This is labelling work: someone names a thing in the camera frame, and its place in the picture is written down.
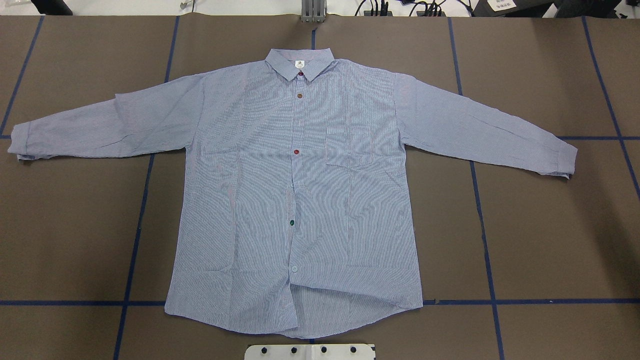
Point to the brown paper table cover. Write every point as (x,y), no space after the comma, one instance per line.
(515,266)

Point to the grey aluminium frame post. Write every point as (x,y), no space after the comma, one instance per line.
(313,11)

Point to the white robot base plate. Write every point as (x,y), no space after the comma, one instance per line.
(335,351)

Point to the blue striped button shirt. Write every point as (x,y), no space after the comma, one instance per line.
(296,216)

